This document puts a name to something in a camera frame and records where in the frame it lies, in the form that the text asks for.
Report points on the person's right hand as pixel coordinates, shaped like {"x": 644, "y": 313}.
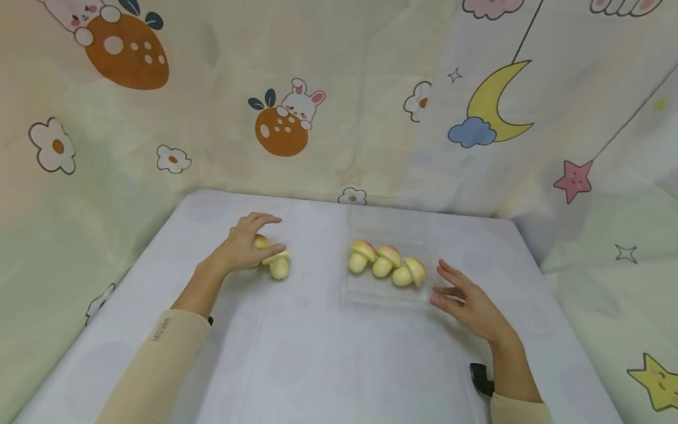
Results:
{"x": 474, "y": 309}

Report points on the person's left hand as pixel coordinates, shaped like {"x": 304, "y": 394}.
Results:
{"x": 235, "y": 250}

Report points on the mushroom-shaped yellow bun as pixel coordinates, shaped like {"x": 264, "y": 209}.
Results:
{"x": 360, "y": 257}
{"x": 260, "y": 241}
{"x": 278, "y": 265}
{"x": 410, "y": 273}
{"x": 386, "y": 261}

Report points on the person's right forearm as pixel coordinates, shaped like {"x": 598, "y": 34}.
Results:
{"x": 514, "y": 383}

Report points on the person's left forearm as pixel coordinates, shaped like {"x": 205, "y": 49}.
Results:
{"x": 169, "y": 353}

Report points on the clear plastic tray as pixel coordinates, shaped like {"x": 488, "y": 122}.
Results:
{"x": 389, "y": 294}

